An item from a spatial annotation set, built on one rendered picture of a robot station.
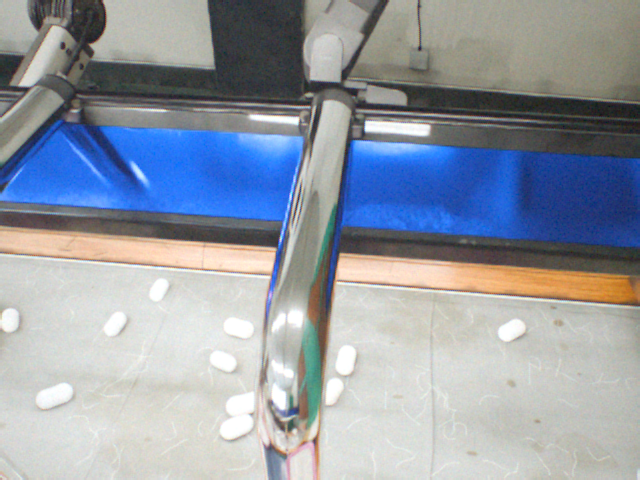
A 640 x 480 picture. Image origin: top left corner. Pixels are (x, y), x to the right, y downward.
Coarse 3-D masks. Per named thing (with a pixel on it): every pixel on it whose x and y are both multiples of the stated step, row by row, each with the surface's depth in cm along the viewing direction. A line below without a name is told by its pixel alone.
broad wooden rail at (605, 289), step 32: (64, 256) 70; (96, 256) 70; (128, 256) 69; (160, 256) 69; (192, 256) 69; (224, 256) 68; (256, 256) 68; (352, 256) 67; (416, 288) 67; (448, 288) 66; (480, 288) 66; (512, 288) 65; (544, 288) 65; (576, 288) 65; (608, 288) 64
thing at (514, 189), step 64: (64, 128) 28; (128, 128) 27; (192, 128) 27; (256, 128) 26; (384, 128) 26; (448, 128) 25; (512, 128) 25; (576, 128) 25; (64, 192) 28; (128, 192) 28; (192, 192) 28; (256, 192) 27; (384, 192) 27; (448, 192) 26; (512, 192) 26; (576, 192) 26; (384, 256) 28; (448, 256) 27; (512, 256) 27; (576, 256) 26
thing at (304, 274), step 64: (0, 128) 23; (320, 128) 23; (0, 192) 22; (320, 192) 19; (320, 256) 17; (320, 320) 16; (256, 384) 16; (320, 384) 16; (0, 448) 24; (320, 448) 17
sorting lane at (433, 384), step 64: (0, 256) 71; (64, 320) 63; (128, 320) 63; (192, 320) 63; (256, 320) 63; (384, 320) 63; (448, 320) 63; (512, 320) 63; (576, 320) 63; (0, 384) 56; (128, 384) 56; (192, 384) 56; (384, 384) 56; (448, 384) 56; (512, 384) 56; (576, 384) 56; (64, 448) 51; (128, 448) 51; (192, 448) 51; (256, 448) 51; (384, 448) 51; (448, 448) 51; (512, 448) 51; (576, 448) 51
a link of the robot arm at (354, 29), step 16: (336, 0) 58; (352, 0) 58; (368, 0) 58; (384, 0) 59; (320, 16) 58; (336, 16) 58; (352, 16) 58; (368, 16) 58; (320, 32) 58; (336, 32) 58; (352, 32) 58; (368, 32) 60; (304, 48) 58; (352, 48) 58; (304, 64) 61; (352, 64) 63
